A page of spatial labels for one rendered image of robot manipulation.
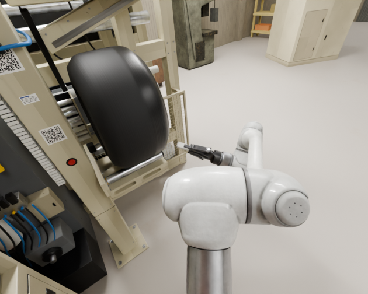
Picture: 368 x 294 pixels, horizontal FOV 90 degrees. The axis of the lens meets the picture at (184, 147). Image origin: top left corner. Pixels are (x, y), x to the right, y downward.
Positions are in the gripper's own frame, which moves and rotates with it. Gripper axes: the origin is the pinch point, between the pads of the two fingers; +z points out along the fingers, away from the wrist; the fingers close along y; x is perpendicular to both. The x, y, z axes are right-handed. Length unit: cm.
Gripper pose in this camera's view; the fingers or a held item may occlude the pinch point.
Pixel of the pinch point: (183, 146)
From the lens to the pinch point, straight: 96.0
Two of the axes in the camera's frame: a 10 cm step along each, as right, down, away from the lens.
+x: 2.5, -8.6, 4.5
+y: -2.2, 4.1, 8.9
